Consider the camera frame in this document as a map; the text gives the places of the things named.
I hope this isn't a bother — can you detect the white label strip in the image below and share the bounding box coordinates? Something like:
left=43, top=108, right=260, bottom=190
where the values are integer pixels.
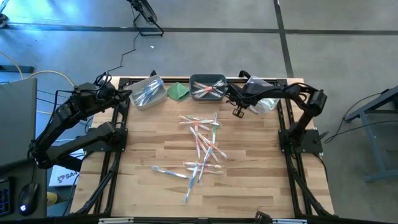
left=98, top=217, right=134, bottom=223
left=272, top=218, right=308, bottom=224

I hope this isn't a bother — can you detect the black floor bar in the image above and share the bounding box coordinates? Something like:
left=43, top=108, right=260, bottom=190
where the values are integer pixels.
left=0, top=64, right=35, bottom=74

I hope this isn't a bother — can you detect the teal plastic bin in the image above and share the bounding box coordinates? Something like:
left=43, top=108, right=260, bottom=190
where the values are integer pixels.
left=188, top=73, right=227, bottom=102

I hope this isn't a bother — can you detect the small yellow object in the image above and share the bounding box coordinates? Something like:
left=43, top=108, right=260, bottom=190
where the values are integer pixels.
left=46, top=192, right=59, bottom=206

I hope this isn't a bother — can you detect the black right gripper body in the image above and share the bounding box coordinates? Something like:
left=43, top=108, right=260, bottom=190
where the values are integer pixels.
left=228, top=84, right=253, bottom=109

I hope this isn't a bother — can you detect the yellow cable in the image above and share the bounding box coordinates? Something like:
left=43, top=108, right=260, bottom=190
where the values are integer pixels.
left=0, top=51, right=77, bottom=115

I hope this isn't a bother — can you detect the translucent white plastic bin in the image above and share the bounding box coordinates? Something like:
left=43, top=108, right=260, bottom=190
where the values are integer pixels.
left=127, top=74, right=168, bottom=111

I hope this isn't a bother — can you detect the black diagonal beam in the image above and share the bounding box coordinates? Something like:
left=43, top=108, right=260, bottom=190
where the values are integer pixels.
left=58, top=155, right=84, bottom=172

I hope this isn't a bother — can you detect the green folded cloth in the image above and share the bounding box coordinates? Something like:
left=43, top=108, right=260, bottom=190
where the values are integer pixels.
left=167, top=81, right=190, bottom=101

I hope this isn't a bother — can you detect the grey blue metal stand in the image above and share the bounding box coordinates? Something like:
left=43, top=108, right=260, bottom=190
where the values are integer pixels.
left=343, top=84, right=398, bottom=184

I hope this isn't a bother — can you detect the dark grey desk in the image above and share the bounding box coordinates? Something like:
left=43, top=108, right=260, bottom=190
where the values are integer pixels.
left=0, top=157, right=48, bottom=220

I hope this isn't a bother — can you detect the black computer mouse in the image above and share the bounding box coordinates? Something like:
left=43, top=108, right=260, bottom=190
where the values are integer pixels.
left=17, top=182, right=39, bottom=217

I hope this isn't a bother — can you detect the black floor fan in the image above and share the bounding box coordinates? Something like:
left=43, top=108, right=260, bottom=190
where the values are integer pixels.
left=126, top=0, right=165, bottom=37

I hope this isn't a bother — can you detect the black backlit keyboard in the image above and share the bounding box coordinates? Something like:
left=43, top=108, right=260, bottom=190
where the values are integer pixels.
left=0, top=176, right=14, bottom=218

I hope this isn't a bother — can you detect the white cardboard box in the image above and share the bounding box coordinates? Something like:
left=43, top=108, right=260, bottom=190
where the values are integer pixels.
left=49, top=164, right=85, bottom=187

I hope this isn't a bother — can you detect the clear plastic bin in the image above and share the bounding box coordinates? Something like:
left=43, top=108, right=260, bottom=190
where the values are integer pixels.
left=245, top=76, right=280, bottom=115

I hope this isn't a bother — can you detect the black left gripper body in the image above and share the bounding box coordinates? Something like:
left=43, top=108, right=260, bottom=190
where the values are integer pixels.
left=91, top=81, right=123, bottom=108

